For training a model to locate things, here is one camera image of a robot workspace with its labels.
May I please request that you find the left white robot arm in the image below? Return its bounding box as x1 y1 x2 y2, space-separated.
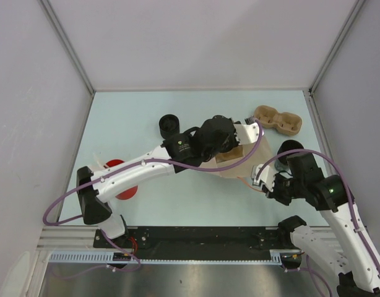
76 115 244 248

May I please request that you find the short black coffee cup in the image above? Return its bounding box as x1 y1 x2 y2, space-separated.
158 114 180 140

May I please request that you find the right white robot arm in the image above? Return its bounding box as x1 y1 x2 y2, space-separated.
254 148 380 296

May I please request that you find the red cylindrical container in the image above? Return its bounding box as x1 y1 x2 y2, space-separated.
103 159 138 200

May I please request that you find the brown pulp cup carrier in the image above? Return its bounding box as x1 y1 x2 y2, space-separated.
254 105 303 136
215 145 243 163

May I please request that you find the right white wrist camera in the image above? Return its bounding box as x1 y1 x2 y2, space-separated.
251 164 277 193

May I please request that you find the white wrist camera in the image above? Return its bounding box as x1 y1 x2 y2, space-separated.
251 164 277 193
234 116 264 145

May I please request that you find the tall black coffee cup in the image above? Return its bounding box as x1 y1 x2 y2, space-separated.
274 140 304 171

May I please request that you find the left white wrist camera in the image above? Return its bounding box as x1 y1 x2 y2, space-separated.
234 116 264 145

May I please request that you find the beige paper takeout bag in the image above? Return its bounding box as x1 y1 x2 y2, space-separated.
201 136 272 179

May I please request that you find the white slotted cable duct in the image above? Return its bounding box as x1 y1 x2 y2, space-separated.
48 250 300 265

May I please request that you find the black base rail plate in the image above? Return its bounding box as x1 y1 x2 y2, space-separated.
93 225 302 260

